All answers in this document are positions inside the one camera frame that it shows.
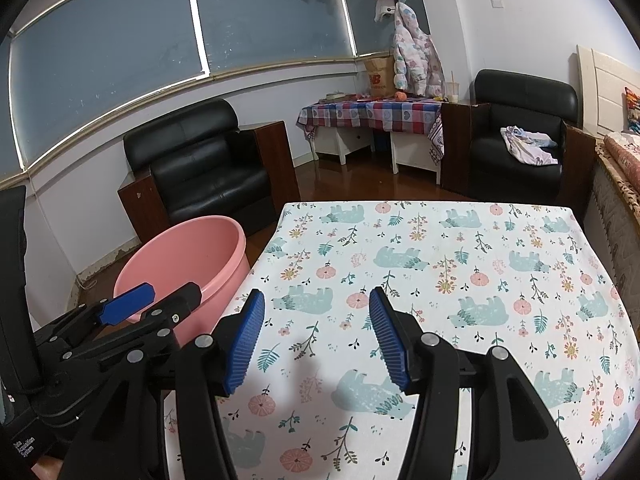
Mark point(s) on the pastel puffer jacket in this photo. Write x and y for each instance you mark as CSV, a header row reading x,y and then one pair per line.
x,y
417,55

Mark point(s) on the white hanging hat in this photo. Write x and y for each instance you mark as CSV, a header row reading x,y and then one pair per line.
x,y
385,10

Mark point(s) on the colourful printed pillow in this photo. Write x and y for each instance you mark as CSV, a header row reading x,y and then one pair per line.
x,y
632,110

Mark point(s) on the side table with plaid cloth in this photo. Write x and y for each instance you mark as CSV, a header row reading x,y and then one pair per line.
x,y
370,112

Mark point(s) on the black leather armchair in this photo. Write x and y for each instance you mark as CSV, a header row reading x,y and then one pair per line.
x,y
520,105
210,180

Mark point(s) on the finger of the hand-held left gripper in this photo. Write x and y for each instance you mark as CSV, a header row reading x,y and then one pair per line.
x,y
125,305
165,310

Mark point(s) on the window with grey blind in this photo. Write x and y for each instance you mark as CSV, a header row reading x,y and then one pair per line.
x,y
125,50

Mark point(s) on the plastic cup with straw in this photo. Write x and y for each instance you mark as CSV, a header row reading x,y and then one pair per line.
x,y
452,91

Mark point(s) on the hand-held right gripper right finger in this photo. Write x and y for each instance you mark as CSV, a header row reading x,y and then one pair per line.
x,y
390,340

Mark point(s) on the pink plastic basin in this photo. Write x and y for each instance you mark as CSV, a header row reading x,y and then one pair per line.
x,y
175,260

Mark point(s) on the brown paper bag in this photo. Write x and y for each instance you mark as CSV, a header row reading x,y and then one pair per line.
x,y
377,75

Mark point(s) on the brown dotted quilt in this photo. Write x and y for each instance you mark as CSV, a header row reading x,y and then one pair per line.
x,y
625,160

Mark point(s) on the crumpled printed garment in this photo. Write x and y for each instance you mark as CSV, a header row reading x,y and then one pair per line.
x,y
530,147

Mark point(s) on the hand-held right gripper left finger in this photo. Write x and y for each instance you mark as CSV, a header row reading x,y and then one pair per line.
x,y
245,340

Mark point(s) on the bed mattress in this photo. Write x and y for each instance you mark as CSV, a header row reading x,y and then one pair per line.
x,y
610,220

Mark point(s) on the floral bear tablecloth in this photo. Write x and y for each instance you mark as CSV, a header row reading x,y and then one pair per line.
x,y
425,240

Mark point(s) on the white wooden headboard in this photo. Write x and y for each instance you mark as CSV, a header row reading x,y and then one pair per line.
x,y
600,85

